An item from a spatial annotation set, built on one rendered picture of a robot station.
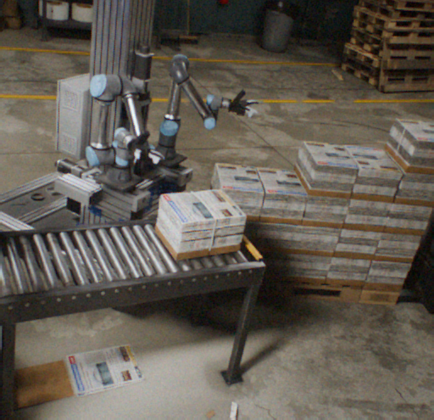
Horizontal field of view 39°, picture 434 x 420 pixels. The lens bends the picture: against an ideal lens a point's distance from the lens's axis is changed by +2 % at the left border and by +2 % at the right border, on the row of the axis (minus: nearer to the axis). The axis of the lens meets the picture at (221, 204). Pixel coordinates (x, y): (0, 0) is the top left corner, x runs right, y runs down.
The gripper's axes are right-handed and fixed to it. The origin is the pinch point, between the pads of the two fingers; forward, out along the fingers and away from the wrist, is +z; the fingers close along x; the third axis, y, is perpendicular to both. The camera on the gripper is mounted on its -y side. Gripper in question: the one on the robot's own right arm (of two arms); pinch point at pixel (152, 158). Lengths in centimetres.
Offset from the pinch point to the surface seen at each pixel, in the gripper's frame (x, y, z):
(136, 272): 14, 46, 32
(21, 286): 64, 53, 23
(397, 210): -182, 21, 29
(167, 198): -10.1, 19.1, 7.7
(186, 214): -11.8, 19.1, 24.7
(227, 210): -34.5, 16.0, 28.1
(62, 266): 44, 50, 16
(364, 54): -627, -1, -410
